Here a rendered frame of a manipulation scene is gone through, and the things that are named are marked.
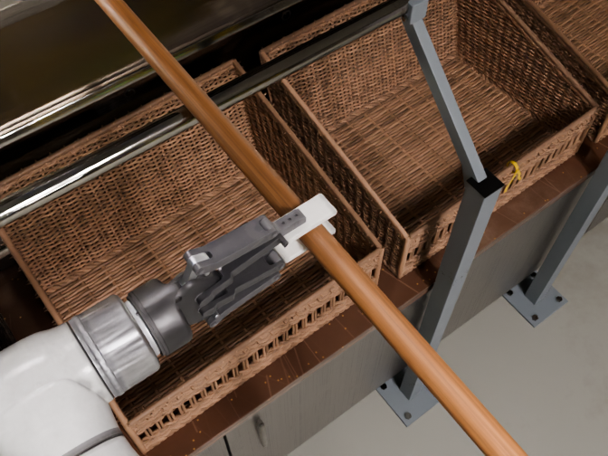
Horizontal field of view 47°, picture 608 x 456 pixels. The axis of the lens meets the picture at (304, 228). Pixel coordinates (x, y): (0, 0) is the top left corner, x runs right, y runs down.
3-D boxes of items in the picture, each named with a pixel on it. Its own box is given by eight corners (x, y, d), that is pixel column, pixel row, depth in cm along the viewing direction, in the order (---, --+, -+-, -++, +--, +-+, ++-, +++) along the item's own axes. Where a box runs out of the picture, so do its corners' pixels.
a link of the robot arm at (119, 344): (82, 343, 75) (131, 313, 77) (123, 410, 71) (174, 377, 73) (57, 305, 68) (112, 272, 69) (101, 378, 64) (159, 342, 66)
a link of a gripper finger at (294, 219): (260, 236, 75) (258, 221, 72) (298, 213, 76) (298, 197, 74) (267, 246, 74) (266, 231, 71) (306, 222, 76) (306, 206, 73)
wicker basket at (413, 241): (259, 137, 164) (251, 48, 141) (436, 36, 182) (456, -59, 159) (398, 284, 143) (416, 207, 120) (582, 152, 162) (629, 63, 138)
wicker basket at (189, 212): (20, 270, 145) (-34, 192, 122) (244, 140, 163) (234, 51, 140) (142, 461, 124) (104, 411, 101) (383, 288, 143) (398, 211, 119)
